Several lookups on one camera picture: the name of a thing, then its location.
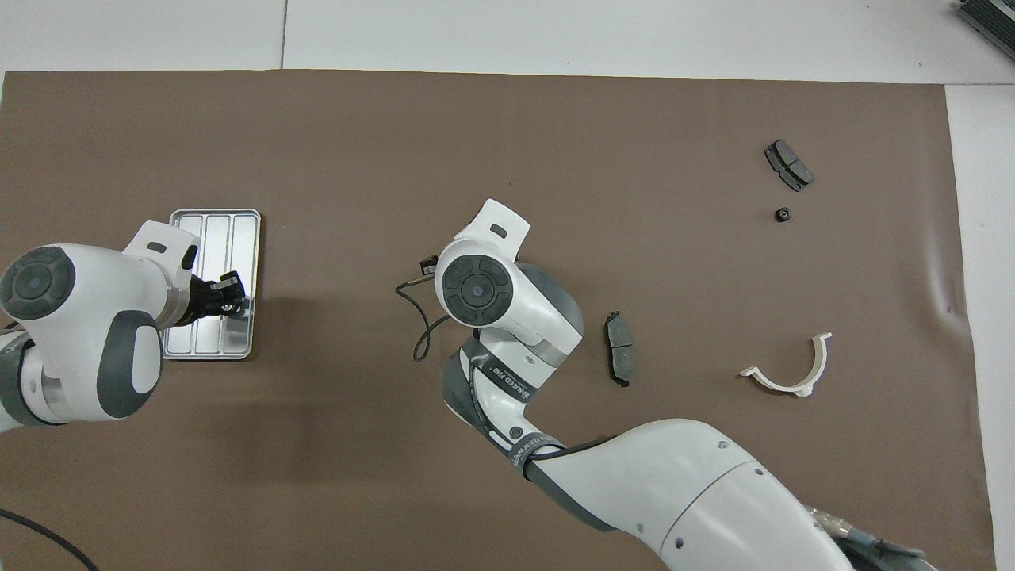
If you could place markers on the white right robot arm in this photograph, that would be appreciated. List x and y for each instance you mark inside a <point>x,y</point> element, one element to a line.
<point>507,317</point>

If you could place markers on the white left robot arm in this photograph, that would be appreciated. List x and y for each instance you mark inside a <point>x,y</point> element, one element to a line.
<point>79,317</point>

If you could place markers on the white curved plastic bracket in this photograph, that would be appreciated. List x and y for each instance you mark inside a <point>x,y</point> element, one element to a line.
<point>810,388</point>

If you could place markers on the dark grey brake pad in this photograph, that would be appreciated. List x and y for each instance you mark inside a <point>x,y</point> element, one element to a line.
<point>789,165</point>
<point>620,353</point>

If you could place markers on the brown paper mat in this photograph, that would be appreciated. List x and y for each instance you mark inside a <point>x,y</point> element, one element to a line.
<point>317,159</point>

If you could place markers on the silver metal tray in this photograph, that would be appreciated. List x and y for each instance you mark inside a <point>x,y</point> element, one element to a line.
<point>238,238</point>

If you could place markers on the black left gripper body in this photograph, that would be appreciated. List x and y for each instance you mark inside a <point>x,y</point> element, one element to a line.
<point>202,301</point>

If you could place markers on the grey ribbed metal object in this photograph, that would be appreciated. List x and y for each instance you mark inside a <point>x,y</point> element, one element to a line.
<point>991,16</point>

